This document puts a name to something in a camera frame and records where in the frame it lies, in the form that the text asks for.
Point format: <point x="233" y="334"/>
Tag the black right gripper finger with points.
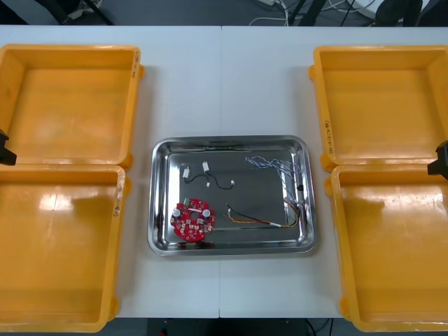
<point x="443" y="150"/>
<point x="439" y="169"/>

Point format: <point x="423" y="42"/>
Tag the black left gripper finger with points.
<point x="3" y="139"/>
<point x="7" y="157"/>

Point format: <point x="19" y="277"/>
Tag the yellow-orange plastic bin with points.
<point x="56" y="252"/>
<point x="378" y="105"/>
<point x="392" y="252"/>
<point x="70" y="105"/>

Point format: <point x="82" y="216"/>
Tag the black chair base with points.
<point x="395" y="12"/>
<point x="98" y="12"/>

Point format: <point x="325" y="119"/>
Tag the steel tray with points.
<point x="245" y="196"/>

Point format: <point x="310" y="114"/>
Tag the round red circuit board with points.
<point x="192" y="224"/>

